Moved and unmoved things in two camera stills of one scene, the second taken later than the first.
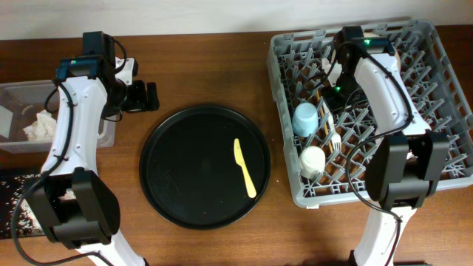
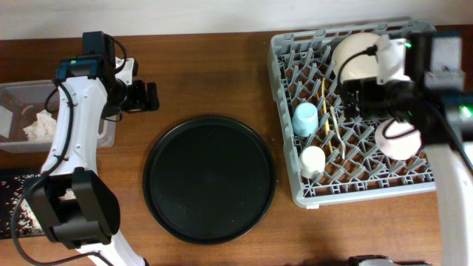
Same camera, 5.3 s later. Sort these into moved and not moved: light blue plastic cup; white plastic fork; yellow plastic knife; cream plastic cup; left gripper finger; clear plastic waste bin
Moved: white plastic fork; yellow plastic knife
Not moved: cream plastic cup; light blue plastic cup; clear plastic waste bin; left gripper finger
